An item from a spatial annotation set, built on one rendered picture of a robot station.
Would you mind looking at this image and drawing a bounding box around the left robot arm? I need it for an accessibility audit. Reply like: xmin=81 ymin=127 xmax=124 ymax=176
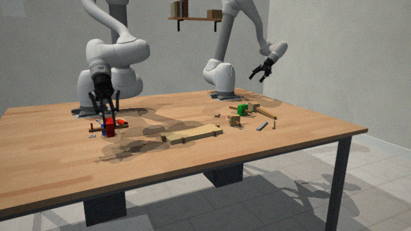
xmin=203 ymin=0 xmax=288 ymax=100

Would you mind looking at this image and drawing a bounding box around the grey metal bar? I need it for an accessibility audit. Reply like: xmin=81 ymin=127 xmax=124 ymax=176
xmin=256 ymin=121 xmax=268 ymax=131

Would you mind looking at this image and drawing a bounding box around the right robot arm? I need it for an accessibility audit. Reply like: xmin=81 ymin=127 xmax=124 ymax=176
xmin=71 ymin=0 xmax=150 ymax=117

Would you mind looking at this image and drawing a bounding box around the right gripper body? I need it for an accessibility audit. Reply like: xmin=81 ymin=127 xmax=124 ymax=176
xmin=93 ymin=73 xmax=114 ymax=99

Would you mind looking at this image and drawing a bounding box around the wooden mallet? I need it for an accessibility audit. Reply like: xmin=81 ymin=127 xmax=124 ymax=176
xmin=248 ymin=101 xmax=277 ymax=119

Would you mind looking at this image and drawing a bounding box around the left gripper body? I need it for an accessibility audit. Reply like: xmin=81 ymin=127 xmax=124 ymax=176
xmin=263 ymin=58 xmax=274 ymax=70

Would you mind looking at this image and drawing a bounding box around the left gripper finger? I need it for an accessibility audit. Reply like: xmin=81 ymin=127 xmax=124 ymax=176
xmin=249 ymin=65 xmax=264 ymax=80
xmin=259 ymin=66 xmax=272 ymax=83

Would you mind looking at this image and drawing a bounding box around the red screwdriver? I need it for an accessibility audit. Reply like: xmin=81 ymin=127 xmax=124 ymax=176
xmin=116 ymin=119 xmax=128 ymax=125

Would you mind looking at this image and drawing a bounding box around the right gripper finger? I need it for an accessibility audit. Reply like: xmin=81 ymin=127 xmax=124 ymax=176
xmin=106 ymin=88 xmax=120 ymax=127
xmin=89 ymin=89 xmax=106 ymax=129

